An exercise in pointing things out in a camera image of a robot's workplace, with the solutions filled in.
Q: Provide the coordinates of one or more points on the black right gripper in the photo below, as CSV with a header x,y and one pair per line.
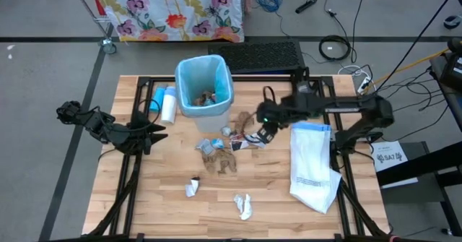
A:
x,y
270,112

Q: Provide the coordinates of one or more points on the white power strip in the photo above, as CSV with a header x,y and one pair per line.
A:
x,y
364,85

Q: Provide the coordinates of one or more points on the blue white wrapper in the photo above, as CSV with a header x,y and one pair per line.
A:
x,y
217,143

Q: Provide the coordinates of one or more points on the black power strip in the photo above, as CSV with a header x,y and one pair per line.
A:
x,y
306,5

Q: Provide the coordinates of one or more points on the black device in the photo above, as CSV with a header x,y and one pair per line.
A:
x,y
453,68

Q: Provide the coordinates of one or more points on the black metal stand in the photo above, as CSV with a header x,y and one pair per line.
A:
x,y
415,171

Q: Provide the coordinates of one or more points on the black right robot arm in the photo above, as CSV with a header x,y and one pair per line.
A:
x,y
346,106

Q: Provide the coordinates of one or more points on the black metal table frame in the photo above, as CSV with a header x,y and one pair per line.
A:
x,y
131,184

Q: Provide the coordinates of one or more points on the metal rolling rack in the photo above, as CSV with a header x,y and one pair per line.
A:
x,y
108,47

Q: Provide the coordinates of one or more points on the small white paper ball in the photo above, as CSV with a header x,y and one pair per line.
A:
x,y
226,130

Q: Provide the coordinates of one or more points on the blue trash bag roll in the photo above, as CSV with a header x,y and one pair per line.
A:
x,y
157,99

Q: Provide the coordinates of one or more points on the black perforated floor mat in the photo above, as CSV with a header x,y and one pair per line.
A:
x,y
252,56

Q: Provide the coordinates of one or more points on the light blue trash bag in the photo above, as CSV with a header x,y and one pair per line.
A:
x,y
187,86

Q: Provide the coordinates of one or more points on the floral print curtain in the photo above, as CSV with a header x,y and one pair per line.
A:
x,y
169,11

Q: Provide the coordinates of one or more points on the grey foil wrapper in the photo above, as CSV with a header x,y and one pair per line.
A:
x,y
205,147

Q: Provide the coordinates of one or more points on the white bag with blue hem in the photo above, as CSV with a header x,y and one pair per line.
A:
x,y
310,162

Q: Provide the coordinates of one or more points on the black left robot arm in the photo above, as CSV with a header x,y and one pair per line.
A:
x,y
97,124

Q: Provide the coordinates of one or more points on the white printed paper sign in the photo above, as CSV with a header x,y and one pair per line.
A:
x,y
388,155

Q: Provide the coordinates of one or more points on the brown paper ball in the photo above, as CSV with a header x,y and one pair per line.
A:
x,y
244,121

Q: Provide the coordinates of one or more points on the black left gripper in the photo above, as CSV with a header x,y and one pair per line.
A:
x,y
137,137

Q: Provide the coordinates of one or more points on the round black grey disc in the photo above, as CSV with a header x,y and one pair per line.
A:
x,y
452,21

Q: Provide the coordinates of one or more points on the white printed paper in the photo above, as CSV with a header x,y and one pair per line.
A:
x,y
244,207

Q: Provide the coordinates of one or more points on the white and black wrapper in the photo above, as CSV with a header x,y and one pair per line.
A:
x,y
192,188

